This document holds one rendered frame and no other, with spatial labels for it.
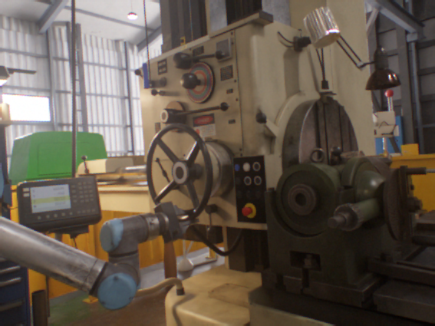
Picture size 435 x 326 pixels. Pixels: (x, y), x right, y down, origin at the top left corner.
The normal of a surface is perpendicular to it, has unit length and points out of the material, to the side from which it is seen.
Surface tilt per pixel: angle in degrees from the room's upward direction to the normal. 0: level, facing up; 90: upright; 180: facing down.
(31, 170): 85
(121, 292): 93
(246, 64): 90
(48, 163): 84
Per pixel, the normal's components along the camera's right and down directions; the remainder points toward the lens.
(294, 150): -0.67, -0.18
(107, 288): 0.25, 0.01
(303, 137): 0.73, -0.07
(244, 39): -0.67, 0.04
